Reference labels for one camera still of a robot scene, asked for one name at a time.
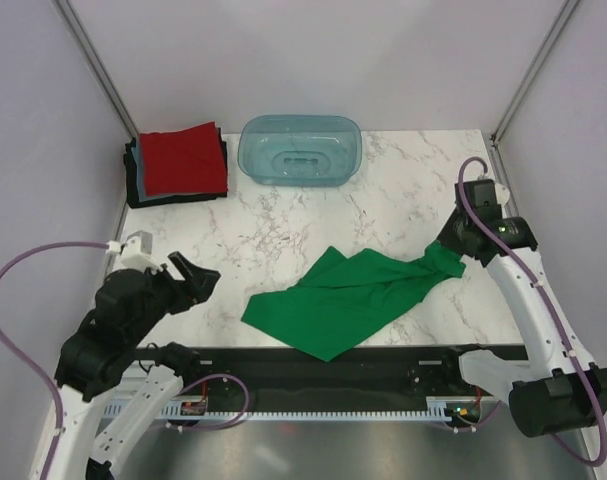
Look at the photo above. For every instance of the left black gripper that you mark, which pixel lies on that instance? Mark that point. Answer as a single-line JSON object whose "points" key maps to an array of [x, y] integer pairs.
{"points": [[202, 281]]}

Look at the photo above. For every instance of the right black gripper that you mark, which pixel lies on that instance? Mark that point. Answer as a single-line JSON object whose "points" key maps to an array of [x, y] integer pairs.
{"points": [[447, 237]]}

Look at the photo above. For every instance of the green t shirt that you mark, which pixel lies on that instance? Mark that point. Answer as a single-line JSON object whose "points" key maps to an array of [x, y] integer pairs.
{"points": [[342, 301]]}

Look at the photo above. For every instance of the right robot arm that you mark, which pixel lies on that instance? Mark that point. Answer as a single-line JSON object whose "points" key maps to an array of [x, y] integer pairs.
{"points": [[561, 388]]}

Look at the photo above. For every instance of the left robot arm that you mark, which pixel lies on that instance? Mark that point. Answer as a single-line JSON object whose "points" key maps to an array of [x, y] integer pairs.
{"points": [[91, 366]]}

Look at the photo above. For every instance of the black folded t shirt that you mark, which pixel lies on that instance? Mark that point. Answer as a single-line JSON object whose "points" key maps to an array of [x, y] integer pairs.
{"points": [[131, 194]]}

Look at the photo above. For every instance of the red folded t shirt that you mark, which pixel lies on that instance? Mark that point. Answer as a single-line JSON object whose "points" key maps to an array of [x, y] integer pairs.
{"points": [[184, 162]]}

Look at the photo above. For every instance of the blue folded t shirt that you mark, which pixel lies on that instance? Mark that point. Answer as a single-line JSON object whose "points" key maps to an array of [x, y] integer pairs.
{"points": [[140, 175]]}

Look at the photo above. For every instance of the teal plastic bin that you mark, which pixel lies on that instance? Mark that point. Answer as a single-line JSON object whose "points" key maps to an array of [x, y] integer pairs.
{"points": [[309, 151]]}

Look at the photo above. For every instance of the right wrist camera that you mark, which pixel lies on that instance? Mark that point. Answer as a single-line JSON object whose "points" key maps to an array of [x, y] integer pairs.
{"points": [[502, 192]]}

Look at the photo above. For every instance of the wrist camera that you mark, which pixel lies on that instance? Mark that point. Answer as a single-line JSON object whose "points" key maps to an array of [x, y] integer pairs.
{"points": [[502, 192], [135, 252]]}

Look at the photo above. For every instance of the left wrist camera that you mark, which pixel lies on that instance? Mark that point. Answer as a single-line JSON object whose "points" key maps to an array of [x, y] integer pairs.
{"points": [[135, 252]]}

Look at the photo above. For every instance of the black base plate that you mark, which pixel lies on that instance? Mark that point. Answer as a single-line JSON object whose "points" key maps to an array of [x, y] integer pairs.
{"points": [[365, 376]]}

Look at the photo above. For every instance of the white slotted cable duct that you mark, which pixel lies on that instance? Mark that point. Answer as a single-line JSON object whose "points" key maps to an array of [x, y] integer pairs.
{"points": [[429, 410]]}

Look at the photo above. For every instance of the right aluminium frame post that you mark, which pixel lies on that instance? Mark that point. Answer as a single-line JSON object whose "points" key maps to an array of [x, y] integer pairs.
{"points": [[553, 36]]}

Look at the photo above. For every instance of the aluminium frame post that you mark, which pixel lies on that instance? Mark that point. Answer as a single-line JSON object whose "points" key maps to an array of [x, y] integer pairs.
{"points": [[553, 36], [74, 24]]}

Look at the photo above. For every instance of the left aluminium frame post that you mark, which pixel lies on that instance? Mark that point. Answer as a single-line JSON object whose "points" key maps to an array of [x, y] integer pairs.
{"points": [[74, 24]]}

